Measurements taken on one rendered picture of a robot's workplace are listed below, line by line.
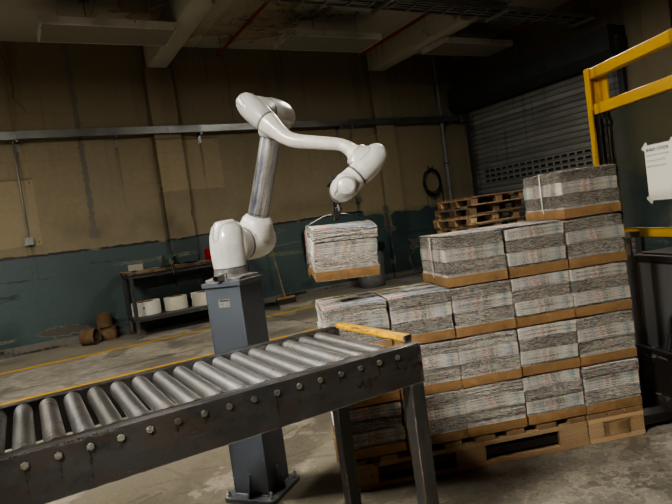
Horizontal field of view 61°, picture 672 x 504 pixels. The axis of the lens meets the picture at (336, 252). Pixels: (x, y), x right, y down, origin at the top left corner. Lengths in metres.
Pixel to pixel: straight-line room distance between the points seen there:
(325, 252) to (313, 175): 7.51
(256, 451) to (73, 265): 6.38
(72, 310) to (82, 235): 1.06
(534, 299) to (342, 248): 0.93
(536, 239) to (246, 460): 1.66
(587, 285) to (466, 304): 0.59
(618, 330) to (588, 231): 0.49
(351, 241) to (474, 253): 0.57
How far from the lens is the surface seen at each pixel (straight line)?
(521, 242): 2.71
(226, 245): 2.56
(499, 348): 2.71
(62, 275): 8.74
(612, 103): 3.42
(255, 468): 2.75
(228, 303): 2.56
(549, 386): 2.86
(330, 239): 2.41
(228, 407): 1.49
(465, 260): 2.60
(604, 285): 2.92
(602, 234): 2.90
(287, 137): 2.43
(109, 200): 8.85
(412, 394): 1.76
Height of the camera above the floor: 1.20
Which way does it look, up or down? 3 degrees down
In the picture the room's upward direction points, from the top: 8 degrees counter-clockwise
